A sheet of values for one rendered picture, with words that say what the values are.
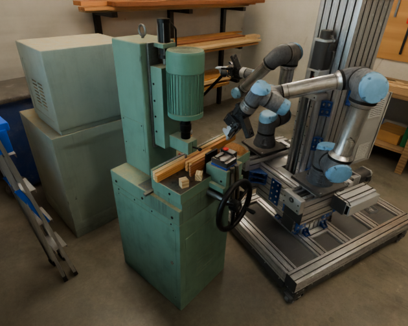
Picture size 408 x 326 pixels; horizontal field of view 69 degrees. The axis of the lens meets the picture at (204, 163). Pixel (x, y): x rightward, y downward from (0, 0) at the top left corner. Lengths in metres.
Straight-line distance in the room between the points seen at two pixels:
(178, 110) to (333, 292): 1.62
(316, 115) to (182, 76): 0.84
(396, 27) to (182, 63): 3.29
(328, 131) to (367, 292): 1.16
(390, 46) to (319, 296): 3.05
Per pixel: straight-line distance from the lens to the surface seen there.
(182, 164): 1.59
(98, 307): 2.17
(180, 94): 1.38
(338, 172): 1.56
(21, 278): 2.51
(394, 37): 4.30
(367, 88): 1.42
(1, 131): 1.72
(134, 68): 1.53
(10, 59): 3.48
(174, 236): 1.61
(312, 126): 1.85
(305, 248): 2.25
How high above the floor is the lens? 1.76
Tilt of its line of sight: 31 degrees down
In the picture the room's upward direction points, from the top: 2 degrees clockwise
